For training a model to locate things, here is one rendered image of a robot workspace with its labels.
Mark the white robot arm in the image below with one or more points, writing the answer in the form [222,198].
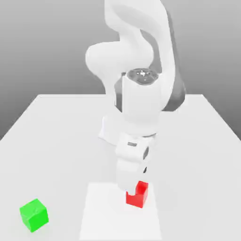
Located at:
[141,105]

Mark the small green cube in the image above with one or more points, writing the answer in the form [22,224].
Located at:
[33,216]

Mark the small red cube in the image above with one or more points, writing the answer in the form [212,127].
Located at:
[137,201]

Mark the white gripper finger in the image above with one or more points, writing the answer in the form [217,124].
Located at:
[131,191]

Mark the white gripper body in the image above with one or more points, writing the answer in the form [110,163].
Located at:
[128,173]

